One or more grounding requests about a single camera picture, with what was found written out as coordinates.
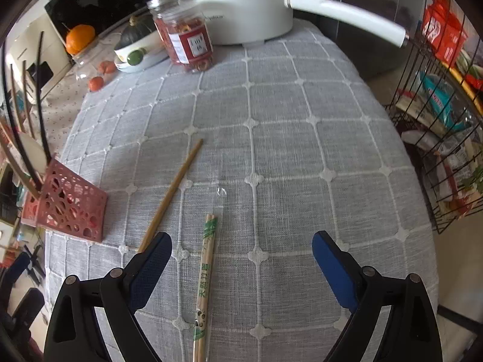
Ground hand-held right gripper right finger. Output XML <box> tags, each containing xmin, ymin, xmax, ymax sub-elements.
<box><xmin>312</xmin><ymin>230</ymin><xmax>443</xmax><ymax>362</ymax></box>

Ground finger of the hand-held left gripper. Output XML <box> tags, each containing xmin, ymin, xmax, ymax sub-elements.
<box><xmin>11</xmin><ymin>287</ymin><xmax>45</xmax><ymax>331</ymax></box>
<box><xmin>0</xmin><ymin>252</ymin><xmax>30</xmax><ymax>295</ymax></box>

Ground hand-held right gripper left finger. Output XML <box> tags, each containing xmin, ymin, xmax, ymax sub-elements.
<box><xmin>43</xmin><ymin>232</ymin><xmax>173</xmax><ymax>362</ymax></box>

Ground disposable chopsticks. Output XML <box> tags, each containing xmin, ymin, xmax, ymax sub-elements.
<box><xmin>192</xmin><ymin>186</ymin><xmax>229</xmax><ymax>362</ymax></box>

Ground pink perforated utensil holder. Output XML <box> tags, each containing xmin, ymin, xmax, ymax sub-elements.
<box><xmin>21</xmin><ymin>158</ymin><xmax>109</xmax><ymax>243</ymax></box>

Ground grey checked tablecloth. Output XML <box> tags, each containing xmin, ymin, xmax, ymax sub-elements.
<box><xmin>45</xmin><ymin>17</ymin><xmax>440</xmax><ymax>362</ymax></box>

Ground green leafy plant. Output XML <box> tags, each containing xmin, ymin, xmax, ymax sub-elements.
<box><xmin>462</xmin><ymin>166</ymin><xmax>483</xmax><ymax>197</ymax></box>

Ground white floral cloth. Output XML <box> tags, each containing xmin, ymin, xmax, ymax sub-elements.
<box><xmin>15</xmin><ymin>34</ymin><xmax>121</xmax><ymax>159</ymax></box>

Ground black chopstick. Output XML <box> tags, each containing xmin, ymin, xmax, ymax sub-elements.
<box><xmin>38</xmin><ymin>31</ymin><xmax>53</xmax><ymax>161</ymax></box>

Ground teal snack packet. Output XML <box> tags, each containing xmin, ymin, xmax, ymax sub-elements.
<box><xmin>419</xmin><ymin>71</ymin><xmax>472</xmax><ymax>132</ymax></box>

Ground white plate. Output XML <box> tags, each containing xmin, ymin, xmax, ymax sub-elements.
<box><xmin>114</xmin><ymin>51</ymin><xmax>169</xmax><ymax>73</ymax></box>

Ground white kitchen appliance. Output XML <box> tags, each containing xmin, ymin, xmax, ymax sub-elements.
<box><xmin>8</xmin><ymin>8</ymin><xmax>72</xmax><ymax>102</ymax></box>

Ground clear plastic jar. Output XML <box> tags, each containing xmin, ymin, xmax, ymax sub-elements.
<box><xmin>70</xmin><ymin>38</ymin><xmax>114</xmax><ymax>84</ymax></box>

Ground white bowl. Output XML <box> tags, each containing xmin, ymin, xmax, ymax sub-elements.
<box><xmin>113</xmin><ymin>30</ymin><xmax>168</xmax><ymax>70</ymax></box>

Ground clear jar red contents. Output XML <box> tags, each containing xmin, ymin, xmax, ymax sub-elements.
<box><xmin>146</xmin><ymin>0</ymin><xmax>214</xmax><ymax>75</ymax></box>

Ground yellow packet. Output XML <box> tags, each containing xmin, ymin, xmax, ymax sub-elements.
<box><xmin>449</xmin><ymin>66</ymin><xmax>483</xmax><ymax>117</ymax></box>

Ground dark green squash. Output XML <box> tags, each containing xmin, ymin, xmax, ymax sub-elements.
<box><xmin>119</xmin><ymin>16</ymin><xmax>155</xmax><ymax>49</ymax></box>

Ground large orange fruit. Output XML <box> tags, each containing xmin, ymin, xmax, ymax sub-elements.
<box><xmin>65</xmin><ymin>24</ymin><xmax>97</xmax><ymax>55</ymax></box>

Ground red snack packet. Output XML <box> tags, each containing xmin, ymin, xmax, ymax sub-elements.
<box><xmin>421</xmin><ymin>0</ymin><xmax>469</xmax><ymax>65</ymax></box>

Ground white electric pot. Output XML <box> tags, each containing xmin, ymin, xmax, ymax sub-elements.
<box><xmin>166</xmin><ymin>0</ymin><xmax>410</xmax><ymax>49</ymax></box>

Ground black wire rack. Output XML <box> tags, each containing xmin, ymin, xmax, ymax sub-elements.
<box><xmin>385</xmin><ymin>0</ymin><xmax>483</xmax><ymax>234</ymax></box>

